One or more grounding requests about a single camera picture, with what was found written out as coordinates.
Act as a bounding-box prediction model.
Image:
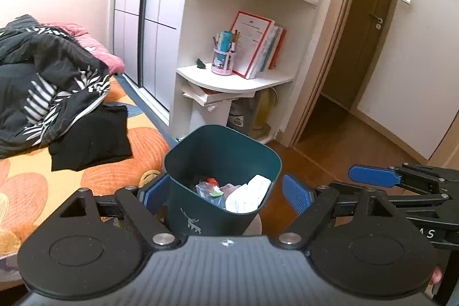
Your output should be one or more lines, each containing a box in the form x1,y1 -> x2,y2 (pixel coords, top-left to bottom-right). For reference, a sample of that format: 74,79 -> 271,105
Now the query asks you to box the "white round stool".
247,215 -> 263,236

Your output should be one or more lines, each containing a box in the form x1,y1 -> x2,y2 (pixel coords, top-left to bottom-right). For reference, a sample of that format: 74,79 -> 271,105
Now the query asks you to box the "grey printed bag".
227,98 -> 259,139

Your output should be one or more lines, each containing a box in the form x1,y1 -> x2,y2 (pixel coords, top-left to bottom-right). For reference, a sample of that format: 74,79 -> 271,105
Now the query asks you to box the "orange floral bedspread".
0,75 -> 173,278

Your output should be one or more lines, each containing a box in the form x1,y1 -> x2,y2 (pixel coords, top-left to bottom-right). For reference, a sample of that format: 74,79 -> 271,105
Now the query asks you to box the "red bordered book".
229,11 -> 276,79

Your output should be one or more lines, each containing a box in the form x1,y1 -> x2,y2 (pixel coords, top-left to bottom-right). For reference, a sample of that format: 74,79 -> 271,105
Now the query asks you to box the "teal deer print bin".
164,124 -> 283,237

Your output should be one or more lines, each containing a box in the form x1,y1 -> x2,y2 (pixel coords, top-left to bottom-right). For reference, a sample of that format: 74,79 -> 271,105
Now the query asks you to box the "white sliding wardrobe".
113,0 -> 196,124

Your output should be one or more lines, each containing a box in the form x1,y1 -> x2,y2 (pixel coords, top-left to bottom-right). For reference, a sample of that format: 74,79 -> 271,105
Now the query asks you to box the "person's right hand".
429,266 -> 444,287

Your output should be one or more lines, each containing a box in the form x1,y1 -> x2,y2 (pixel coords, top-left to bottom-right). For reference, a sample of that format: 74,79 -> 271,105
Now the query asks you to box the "pink pen holder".
211,31 -> 239,76

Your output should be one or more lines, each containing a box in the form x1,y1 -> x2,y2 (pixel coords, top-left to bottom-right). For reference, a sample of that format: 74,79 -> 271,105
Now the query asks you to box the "white printed wrapper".
225,174 -> 272,214

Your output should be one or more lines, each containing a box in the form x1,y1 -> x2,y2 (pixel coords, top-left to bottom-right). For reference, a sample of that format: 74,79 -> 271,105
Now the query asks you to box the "pink plastic bag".
220,184 -> 242,200

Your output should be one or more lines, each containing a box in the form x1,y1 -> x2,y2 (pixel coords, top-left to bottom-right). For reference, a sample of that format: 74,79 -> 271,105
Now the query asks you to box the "pink corduroy pillow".
43,22 -> 126,76

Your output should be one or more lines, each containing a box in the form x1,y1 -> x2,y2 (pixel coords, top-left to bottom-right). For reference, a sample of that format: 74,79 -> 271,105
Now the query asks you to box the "brown wooden door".
319,0 -> 410,112

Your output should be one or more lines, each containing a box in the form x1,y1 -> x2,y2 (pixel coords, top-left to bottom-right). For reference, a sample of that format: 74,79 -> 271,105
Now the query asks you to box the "clear plastic wrapper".
195,180 -> 226,208

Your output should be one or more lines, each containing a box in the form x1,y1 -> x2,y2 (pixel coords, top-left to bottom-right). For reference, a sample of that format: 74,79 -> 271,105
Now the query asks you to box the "black folded garment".
49,103 -> 134,172

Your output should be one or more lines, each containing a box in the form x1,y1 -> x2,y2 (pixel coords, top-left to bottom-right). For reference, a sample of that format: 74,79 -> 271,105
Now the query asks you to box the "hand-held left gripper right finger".
278,174 -> 397,250

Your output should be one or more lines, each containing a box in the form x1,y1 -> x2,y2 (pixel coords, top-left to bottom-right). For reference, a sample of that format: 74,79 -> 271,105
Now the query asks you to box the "wooden door frame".
287,0 -> 371,149

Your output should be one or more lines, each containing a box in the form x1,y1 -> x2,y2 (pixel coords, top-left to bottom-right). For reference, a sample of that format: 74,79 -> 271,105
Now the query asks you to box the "white corner shelf unit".
168,0 -> 347,146

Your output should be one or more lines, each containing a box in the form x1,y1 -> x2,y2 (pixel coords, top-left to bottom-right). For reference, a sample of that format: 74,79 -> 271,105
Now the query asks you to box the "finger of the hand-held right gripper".
328,182 -> 459,218
349,163 -> 459,198

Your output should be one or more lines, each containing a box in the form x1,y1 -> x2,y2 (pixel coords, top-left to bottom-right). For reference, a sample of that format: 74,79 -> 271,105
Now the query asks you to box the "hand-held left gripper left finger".
57,173 -> 182,251

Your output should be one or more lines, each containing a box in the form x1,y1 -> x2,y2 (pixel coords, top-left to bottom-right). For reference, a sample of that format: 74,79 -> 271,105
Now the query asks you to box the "dark leaf print duvet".
0,15 -> 112,160

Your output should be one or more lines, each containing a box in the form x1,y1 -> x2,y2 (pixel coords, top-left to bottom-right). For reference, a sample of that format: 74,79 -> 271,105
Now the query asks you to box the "stack of loose papers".
182,81 -> 257,108

